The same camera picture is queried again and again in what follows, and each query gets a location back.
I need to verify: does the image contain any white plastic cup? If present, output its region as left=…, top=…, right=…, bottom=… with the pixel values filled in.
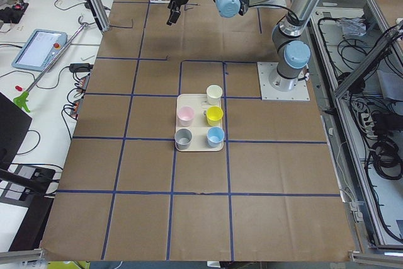
left=206, top=84, right=223, bottom=105

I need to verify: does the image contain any light blue cup rear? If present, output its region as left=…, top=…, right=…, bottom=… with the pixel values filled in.
left=207, top=127, right=224, bottom=147

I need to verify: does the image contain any cream plastic tray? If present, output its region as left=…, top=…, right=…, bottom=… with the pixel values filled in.
left=175, top=94, right=224, bottom=152

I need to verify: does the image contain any grey plastic cup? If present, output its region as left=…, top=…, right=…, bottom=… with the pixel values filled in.
left=174, top=129, right=193, bottom=151

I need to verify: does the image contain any black monitor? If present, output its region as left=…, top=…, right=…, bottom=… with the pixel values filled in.
left=0, top=93, right=31, bottom=170

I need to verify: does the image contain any yellow plastic cup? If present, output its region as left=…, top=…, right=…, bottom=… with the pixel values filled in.
left=206, top=106, right=224, bottom=127

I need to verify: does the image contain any green handled reacher tool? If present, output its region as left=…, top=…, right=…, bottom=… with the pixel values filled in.
left=13, top=17, right=94, bottom=113

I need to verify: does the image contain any pink plastic cup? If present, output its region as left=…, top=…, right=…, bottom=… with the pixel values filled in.
left=177, top=106, right=195, bottom=127

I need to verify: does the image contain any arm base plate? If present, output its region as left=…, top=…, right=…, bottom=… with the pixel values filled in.
left=257, top=62, right=310, bottom=102

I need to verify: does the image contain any blue teach pendant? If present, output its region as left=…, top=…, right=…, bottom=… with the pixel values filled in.
left=11, top=29, right=67, bottom=72

